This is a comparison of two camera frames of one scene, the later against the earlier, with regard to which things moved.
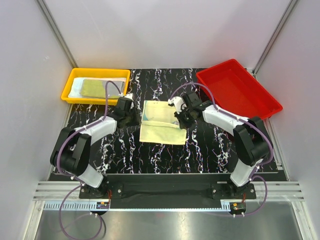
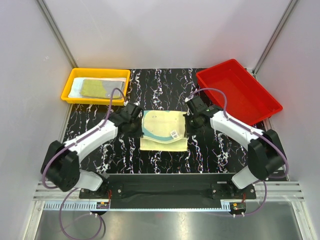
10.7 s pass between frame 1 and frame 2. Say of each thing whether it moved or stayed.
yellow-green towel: stayed
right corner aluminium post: stayed
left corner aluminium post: stayed
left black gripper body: moved
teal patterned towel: moved
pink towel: stayed
